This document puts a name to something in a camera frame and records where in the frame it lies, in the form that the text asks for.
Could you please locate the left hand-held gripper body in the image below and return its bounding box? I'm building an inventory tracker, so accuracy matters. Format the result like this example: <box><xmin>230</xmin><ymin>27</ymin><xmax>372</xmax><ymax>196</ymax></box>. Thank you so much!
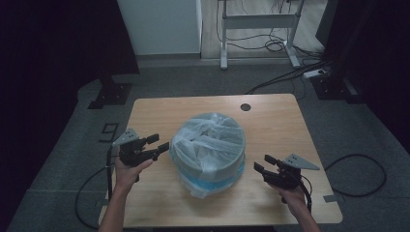
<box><xmin>111</xmin><ymin>128</ymin><xmax>157</xmax><ymax>168</ymax></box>

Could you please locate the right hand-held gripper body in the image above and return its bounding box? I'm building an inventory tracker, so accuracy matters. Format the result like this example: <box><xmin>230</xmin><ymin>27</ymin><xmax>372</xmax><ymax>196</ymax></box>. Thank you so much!
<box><xmin>263</xmin><ymin>153</ymin><xmax>321</xmax><ymax>190</ymax></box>

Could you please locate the white plastic bag blue edge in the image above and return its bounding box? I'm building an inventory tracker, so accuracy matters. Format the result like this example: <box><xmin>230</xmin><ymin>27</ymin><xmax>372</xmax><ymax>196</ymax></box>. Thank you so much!
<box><xmin>169</xmin><ymin>111</ymin><xmax>247</xmax><ymax>199</ymax></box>

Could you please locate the green plastic bin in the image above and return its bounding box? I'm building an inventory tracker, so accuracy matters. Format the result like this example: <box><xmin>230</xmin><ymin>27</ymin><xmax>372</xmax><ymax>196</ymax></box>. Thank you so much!
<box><xmin>172</xmin><ymin>112</ymin><xmax>247</xmax><ymax>191</ymax></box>

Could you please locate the person's left hand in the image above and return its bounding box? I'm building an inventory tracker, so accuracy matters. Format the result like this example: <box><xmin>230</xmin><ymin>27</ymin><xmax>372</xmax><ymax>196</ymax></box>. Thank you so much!
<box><xmin>113</xmin><ymin>157</ymin><xmax>155</xmax><ymax>191</ymax></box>

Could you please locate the person's right hand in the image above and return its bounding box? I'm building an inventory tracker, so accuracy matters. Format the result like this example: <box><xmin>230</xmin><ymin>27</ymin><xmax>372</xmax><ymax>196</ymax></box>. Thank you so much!
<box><xmin>273</xmin><ymin>184</ymin><xmax>308</xmax><ymax>212</ymax></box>

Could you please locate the black stand base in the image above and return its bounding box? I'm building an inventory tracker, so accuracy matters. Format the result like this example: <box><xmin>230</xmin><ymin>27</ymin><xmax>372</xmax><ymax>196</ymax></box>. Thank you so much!
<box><xmin>310</xmin><ymin>74</ymin><xmax>366</xmax><ymax>104</ymax></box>
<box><xmin>87</xmin><ymin>75</ymin><xmax>133</xmax><ymax>110</ymax></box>

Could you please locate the white power strip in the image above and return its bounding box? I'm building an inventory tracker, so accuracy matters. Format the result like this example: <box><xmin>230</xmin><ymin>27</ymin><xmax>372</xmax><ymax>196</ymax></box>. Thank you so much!
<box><xmin>302</xmin><ymin>68</ymin><xmax>328</xmax><ymax>79</ymax></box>

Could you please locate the white cabinet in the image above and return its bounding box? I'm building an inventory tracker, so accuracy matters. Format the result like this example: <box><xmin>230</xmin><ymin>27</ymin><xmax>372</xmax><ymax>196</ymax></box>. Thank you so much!
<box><xmin>116</xmin><ymin>0</ymin><xmax>203</xmax><ymax>56</ymax></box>

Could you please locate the dark curtain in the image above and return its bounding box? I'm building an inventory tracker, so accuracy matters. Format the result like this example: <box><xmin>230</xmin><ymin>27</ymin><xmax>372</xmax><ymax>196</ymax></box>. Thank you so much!
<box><xmin>315</xmin><ymin>0</ymin><xmax>410</xmax><ymax>154</ymax></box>
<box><xmin>0</xmin><ymin>0</ymin><xmax>140</xmax><ymax>194</ymax></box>

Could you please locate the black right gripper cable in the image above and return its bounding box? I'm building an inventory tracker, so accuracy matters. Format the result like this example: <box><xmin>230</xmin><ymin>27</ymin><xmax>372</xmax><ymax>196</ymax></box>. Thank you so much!
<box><xmin>296</xmin><ymin>178</ymin><xmax>313</xmax><ymax>215</ymax></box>

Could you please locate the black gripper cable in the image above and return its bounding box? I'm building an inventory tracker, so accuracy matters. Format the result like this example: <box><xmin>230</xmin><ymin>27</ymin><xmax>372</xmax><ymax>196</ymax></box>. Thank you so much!
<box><xmin>74</xmin><ymin>145</ymin><xmax>120</xmax><ymax>230</ymax></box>
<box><xmin>296</xmin><ymin>178</ymin><xmax>313</xmax><ymax>215</ymax></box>

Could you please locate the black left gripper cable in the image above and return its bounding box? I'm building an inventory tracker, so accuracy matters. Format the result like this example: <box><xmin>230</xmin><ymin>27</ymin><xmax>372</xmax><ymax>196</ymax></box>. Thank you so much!
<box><xmin>74</xmin><ymin>145</ymin><xmax>120</xmax><ymax>230</ymax></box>

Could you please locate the black looped floor cable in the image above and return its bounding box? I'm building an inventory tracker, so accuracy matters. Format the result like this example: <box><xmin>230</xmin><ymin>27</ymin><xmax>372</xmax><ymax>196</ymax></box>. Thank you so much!
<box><xmin>324</xmin><ymin>153</ymin><xmax>388</xmax><ymax>198</ymax></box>

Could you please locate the tangle of black cables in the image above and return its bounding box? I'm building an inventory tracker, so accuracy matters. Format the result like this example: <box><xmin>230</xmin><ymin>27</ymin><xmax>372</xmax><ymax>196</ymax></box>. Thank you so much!
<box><xmin>215</xmin><ymin>0</ymin><xmax>330</xmax><ymax>96</ymax></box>

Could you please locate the white metal desk frame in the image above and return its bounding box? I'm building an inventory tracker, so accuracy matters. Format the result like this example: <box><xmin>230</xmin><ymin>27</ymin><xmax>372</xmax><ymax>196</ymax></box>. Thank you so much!
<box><xmin>218</xmin><ymin>0</ymin><xmax>306</xmax><ymax>71</ymax></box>

